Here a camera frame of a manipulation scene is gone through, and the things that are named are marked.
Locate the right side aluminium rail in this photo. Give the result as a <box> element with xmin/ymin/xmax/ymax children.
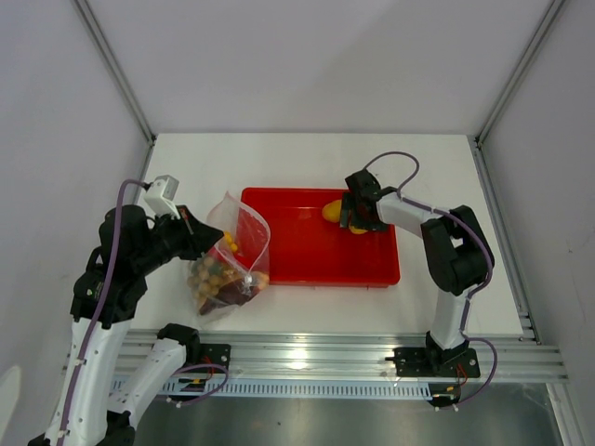
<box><xmin>468</xmin><ymin>136</ymin><xmax>542</xmax><ymax>346</ymax></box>

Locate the aluminium mounting rail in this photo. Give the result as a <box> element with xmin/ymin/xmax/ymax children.
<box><xmin>62</xmin><ymin>330</ymin><xmax>571</xmax><ymax>385</ymax></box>

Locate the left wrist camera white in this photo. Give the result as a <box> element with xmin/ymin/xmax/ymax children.
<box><xmin>144</xmin><ymin>175</ymin><xmax>180</xmax><ymax>219</ymax></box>

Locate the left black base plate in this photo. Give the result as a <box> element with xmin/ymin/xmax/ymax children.
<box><xmin>199</xmin><ymin>344</ymin><xmax>231</xmax><ymax>375</ymax></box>

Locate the aluminium frame post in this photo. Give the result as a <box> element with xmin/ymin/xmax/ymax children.
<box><xmin>475</xmin><ymin>0</ymin><xmax>568</xmax><ymax>149</ymax></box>
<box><xmin>71</xmin><ymin>0</ymin><xmax>156</xmax><ymax>146</ymax></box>

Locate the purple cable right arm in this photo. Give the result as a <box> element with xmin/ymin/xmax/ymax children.
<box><xmin>362</xmin><ymin>151</ymin><xmax>498</xmax><ymax>410</ymax></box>

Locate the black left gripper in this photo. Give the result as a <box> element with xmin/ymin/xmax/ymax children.
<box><xmin>135</xmin><ymin>203</ymin><xmax>224</xmax><ymax>272</ymax></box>

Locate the left aluminium frame post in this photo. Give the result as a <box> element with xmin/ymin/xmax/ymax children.
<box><xmin>71</xmin><ymin>0</ymin><xmax>156</xmax><ymax>146</ymax></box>

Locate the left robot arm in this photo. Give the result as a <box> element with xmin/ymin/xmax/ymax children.
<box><xmin>30</xmin><ymin>204</ymin><xmax>224</xmax><ymax>445</ymax></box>

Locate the white slotted cable duct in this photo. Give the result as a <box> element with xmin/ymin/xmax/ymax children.
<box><xmin>111</xmin><ymin>378</ymin><xmax>431</xmax><ymax>400</ymax></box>

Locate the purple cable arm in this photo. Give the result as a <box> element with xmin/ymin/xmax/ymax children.
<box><xmin>362</xmin><ymin>151</ymin><xmax>498</xmax><ymax>410</ymax></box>
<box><xmin>58</xmin><ymin>178</ymin><xmax>152</xmax><ymax>446</ymax></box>

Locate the red plastic tray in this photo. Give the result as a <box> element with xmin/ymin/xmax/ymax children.
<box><xmin>241</xmin><ymin>187</ymin><xmax>401</xmax><ymax>288</ymax></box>

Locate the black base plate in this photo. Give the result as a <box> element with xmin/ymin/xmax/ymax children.
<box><xmin>199</xmin><ymin>344</ymin><xmax>231</xmax><ymax>375</ymax></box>
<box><xmin>384</xmin><ymin>347</ymin><xmax>481</xmax><ymax>379</ymax></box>

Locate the orange ginger root piece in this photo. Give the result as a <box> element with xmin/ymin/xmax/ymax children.
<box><xmin>224</xmin><ymin>231</ymin><xmax>239</xmax><ymax>253</ymax></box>

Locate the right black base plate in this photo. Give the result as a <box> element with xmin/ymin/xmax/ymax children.
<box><xmin>384</xmin><ymin>347</ymin><xmax>481</xmax><ymax>379</ymax></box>

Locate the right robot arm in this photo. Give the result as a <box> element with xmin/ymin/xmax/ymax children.
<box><xmin>339</xmin><ymin>169</ymin><xmax>495</xmax><ymax>375</ymax></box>

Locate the clear pink-dotted zip bag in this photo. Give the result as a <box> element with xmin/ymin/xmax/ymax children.
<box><xmin>187</xmin><ymin>193</ymin><xmax>271</xmax><ymax>328</ymax></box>

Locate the purple sweet potato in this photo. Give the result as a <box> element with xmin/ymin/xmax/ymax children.
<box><xmin>198</xmin><ymin>280</ymin><xmax>269</xmax><ymax>316</ymax></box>

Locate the right aluminium frame post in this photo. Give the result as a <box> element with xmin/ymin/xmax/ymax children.
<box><xmin>475</xmin><ymin>0</ymin><xmax>568</xmax><ymax>149</ymax></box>

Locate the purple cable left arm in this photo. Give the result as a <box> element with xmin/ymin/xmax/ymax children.
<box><xmin>58</xmin><ymin>178</ymin><xmax>152</xmax><ymax>446</ymax></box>

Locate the yellow lemon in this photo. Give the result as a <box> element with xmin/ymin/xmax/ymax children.
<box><xmin>322</xmin><ymin>200</ymin><xmax>342</xmax><ymax>224</ymax></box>
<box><xmin>349</xmin><ymin>225</ymin><xmax>367</xmax><ymax>235</ymax></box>

